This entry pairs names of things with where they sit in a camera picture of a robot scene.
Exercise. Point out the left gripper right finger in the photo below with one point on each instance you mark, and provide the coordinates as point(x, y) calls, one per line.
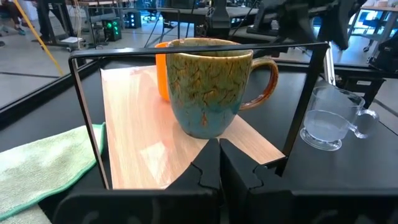
point(245, 180)

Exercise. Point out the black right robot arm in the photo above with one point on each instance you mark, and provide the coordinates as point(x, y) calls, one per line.
point(298, 21)

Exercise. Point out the black standing desk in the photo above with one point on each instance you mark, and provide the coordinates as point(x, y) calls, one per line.
point(53, 21)

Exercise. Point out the orange mug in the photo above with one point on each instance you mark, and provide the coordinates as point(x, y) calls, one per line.
point(161, 77)

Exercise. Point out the black motor housing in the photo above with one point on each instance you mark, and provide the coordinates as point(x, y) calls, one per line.
point(385, 54)

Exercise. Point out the green-brown glazed ceramic mug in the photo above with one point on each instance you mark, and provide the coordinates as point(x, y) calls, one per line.
point(202, 93)

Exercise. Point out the wheeled wooden-top table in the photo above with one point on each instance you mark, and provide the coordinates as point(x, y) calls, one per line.
point(376, 18)

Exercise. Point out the person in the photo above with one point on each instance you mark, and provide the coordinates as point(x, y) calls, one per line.
point(14, 15)

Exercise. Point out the computer with green lights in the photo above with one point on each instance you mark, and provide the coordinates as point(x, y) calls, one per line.
point(112, 29)

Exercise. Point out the clear glass cup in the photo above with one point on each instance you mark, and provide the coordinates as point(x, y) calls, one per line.
point(326, 124)

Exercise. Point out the dark computer tower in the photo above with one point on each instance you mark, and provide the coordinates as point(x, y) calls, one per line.
point(133, 19)

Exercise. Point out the light green microfibre cloth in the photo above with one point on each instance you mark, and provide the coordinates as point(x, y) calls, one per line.
point(37, 165)

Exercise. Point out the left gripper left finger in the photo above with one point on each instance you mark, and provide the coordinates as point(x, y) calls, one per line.
point(202, 177)

